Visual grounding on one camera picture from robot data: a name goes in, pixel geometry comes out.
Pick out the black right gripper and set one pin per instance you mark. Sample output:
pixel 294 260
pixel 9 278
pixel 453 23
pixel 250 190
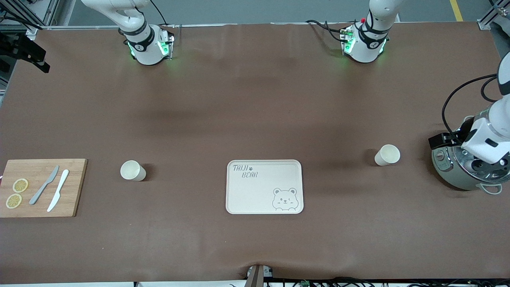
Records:
pixel 19 48

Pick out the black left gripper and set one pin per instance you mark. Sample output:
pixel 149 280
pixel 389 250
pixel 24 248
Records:
pixel 454 138

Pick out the white IKEA cup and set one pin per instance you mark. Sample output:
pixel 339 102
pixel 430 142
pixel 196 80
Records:
pixel 387 154
pixel 129 170

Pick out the glass pot lid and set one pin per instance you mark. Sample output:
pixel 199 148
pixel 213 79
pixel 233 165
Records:
pixel 460 165

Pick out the grey-green cooking pot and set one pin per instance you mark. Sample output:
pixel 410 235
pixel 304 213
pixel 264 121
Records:
pixel 448 175

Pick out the lemon slice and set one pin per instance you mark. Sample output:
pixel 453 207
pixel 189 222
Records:
pixel 14 201
pixel 20 185

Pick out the grey plastic knife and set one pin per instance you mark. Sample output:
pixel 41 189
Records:
pixel 36 196

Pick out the bamboo cutting board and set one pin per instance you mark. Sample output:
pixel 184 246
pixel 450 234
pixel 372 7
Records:
pixel 73 191

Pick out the white plastic knife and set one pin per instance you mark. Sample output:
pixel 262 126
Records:
pixel 55 197

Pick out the cream bear print tray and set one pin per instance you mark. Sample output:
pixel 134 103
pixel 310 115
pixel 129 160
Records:
pixel 259 203

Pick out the brown table mat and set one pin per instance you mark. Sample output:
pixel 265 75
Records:
pixel 119 239

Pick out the aluminium frame profile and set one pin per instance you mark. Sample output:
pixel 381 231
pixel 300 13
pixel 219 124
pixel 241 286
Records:
pixel 32 30
pixel 488 20

